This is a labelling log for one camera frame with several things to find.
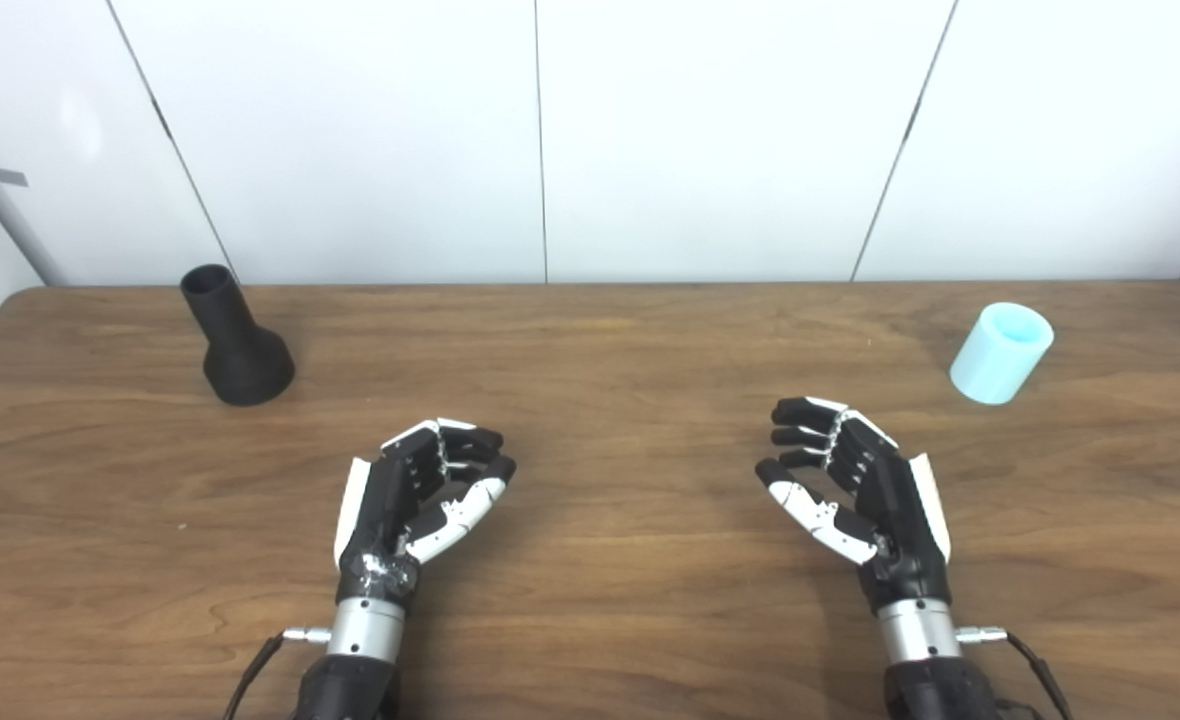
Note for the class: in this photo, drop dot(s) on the light blue cylinder cup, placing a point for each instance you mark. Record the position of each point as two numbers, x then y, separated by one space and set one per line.
995 365

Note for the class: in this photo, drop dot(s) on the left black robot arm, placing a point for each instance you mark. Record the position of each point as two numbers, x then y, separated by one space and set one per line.
362 640

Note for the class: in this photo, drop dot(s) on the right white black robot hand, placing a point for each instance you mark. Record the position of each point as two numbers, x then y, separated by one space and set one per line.
895 500

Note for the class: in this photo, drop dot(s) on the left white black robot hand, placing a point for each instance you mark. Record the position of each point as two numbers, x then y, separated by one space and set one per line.
380 500

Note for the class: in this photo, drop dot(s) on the black nozzle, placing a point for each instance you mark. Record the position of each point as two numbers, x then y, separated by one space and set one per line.
242 360

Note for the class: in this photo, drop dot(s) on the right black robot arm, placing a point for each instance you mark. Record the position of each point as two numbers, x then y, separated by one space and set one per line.
920 640

